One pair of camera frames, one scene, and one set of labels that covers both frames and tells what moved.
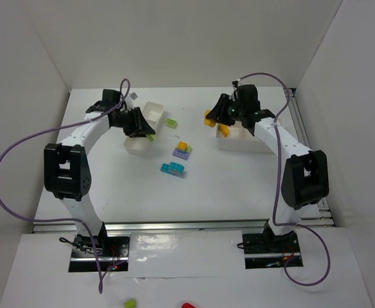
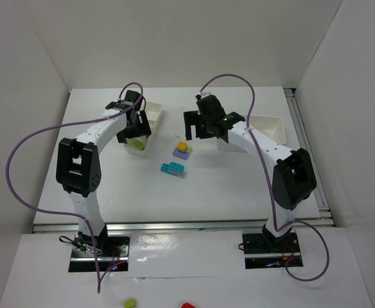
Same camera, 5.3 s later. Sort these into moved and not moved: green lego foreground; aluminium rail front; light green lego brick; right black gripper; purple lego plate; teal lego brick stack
Moved: light green lego brick; right black gripper
Not moved: aluminium rail front; purple lego plate; green lego foreground; teal lego brick stack
